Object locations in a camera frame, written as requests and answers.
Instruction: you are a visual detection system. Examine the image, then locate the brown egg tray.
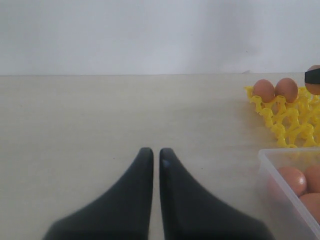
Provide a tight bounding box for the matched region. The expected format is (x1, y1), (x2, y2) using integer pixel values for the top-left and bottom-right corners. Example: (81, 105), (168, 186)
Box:
(275, 77), (299, 103)
(304, 64), (320, 96)
(252, 79), (275, 103)

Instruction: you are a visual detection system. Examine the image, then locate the clear plastic bin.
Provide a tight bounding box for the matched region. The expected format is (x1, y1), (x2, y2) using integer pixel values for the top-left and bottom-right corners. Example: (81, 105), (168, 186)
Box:
(256, 147), (320, 240)

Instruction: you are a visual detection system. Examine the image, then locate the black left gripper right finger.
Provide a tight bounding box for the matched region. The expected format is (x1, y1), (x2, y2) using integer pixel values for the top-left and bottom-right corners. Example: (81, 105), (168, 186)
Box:
(159, 148), (274, 240)

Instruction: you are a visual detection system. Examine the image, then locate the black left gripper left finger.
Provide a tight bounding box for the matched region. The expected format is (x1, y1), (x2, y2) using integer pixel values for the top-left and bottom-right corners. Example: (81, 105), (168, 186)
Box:
(44, 147), (153, 240)

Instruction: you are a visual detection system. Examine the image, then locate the brown egg large upper left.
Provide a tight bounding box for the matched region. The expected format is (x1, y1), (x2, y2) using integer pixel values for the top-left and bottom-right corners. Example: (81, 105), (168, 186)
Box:
(268, 166), (307, 202)

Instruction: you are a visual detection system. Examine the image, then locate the yellow plastic egg tray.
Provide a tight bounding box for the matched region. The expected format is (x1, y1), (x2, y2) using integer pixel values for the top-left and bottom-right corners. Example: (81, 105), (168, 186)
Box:
(244, 86), (320, 148)

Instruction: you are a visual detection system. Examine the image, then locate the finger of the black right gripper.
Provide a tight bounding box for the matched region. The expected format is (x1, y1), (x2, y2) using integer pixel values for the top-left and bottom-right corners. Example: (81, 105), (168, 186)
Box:
(304, 69), (320, 85)

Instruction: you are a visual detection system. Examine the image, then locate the brown egg upper middle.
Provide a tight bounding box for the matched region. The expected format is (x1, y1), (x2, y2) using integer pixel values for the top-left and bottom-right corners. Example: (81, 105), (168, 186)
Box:
(304, 164), (320, 193)

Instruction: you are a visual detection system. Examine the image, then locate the brown egg centre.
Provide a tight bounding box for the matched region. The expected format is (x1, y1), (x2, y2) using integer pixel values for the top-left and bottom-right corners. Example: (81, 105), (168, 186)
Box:
(299, 193), (320, 222)

